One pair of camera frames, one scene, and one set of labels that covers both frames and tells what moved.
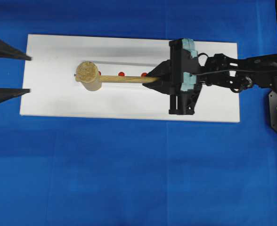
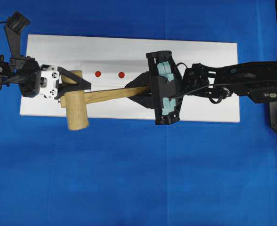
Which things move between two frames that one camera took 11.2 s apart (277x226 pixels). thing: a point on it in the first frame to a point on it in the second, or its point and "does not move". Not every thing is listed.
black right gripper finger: x=163 y=86 to x=146 y=100
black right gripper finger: x=163 y=69 to x=142 y=80
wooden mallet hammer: x=88 y=75 to x=75 y=102
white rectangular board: x=54 y=92 does not move
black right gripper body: x=185 y=77 to x=167 y=86
